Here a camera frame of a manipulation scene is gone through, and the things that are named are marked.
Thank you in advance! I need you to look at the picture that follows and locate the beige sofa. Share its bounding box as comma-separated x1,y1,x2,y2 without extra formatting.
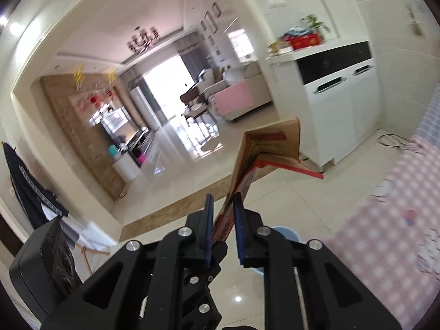
203,61,272,122

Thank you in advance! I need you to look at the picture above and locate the light blue plastic bucket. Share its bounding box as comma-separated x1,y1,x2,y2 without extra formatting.
253,226,302,276

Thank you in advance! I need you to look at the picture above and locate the television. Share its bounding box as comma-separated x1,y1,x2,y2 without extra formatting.
101,107,140,148

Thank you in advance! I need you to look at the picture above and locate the white cylindrical bin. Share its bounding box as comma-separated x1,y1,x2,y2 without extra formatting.
112,154,139,183

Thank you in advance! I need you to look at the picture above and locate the pink blanket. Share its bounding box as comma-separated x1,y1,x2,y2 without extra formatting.
213,81,254,116

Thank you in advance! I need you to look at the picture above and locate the white sideboard cabinet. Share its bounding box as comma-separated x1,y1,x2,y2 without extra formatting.
268,40,381,170

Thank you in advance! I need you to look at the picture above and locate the red gift box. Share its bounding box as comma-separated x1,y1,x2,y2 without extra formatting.
289,34,321,51

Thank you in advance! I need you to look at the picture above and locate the pink and purple checkered tablecloth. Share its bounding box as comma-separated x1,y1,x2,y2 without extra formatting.
328,91,439,329

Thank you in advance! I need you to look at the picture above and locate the dark wooden chair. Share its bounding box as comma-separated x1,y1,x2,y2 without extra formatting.
180,85,209,122

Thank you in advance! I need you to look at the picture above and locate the black chandelier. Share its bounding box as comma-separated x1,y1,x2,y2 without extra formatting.
127,26,160,54

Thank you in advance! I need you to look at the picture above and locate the white power strip cable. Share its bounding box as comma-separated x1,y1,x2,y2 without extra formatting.
376,133,413,152

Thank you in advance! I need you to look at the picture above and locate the red brown cardboard box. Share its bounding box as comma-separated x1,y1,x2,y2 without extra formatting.
213,117,324,241

